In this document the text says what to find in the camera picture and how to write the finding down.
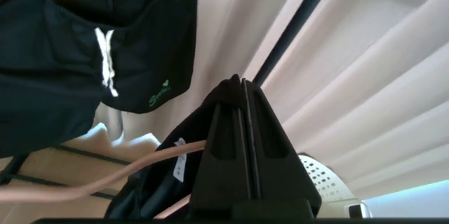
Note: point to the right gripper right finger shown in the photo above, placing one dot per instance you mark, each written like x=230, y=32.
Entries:
x=284, y=178

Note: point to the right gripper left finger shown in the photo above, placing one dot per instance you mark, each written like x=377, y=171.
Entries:
x=217, y=178

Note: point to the black garment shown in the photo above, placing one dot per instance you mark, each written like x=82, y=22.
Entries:
x=158, y=185

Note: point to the pink clothes hanger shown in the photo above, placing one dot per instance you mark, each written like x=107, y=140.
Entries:
x=70, y=193

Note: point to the black shorts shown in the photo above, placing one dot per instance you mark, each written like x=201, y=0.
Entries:
x=52, y=76

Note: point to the white laundry basket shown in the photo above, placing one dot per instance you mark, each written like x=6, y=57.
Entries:
x=326, y=182

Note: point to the black clothes rack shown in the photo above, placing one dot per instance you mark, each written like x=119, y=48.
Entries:
x=298, y=24

